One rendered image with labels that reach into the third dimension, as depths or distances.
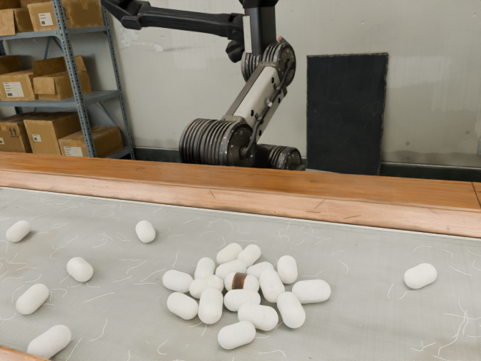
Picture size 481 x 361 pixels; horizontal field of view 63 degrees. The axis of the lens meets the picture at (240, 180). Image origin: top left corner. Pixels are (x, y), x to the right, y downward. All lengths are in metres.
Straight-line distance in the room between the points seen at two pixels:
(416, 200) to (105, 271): 0.39
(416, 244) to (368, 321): 0.15
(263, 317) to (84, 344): 0.16
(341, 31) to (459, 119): 0.80
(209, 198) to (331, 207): 0.18
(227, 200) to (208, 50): 2.13
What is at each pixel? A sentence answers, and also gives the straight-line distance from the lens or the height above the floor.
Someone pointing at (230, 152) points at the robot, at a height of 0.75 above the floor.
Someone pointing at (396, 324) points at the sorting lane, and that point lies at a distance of 0.39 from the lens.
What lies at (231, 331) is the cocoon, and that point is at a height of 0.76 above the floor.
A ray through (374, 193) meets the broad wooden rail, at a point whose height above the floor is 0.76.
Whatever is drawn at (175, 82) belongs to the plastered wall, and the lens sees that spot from 2.81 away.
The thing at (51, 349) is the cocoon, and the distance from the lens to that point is 0.39.
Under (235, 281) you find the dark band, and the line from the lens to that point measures 0.40.
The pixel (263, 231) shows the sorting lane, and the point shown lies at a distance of 0.51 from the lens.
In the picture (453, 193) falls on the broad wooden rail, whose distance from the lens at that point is 0.58.
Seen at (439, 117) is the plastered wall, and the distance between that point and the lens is 2.44.
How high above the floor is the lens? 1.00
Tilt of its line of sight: 23 degrees down
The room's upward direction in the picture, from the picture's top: 5 degrees counter-clockwise
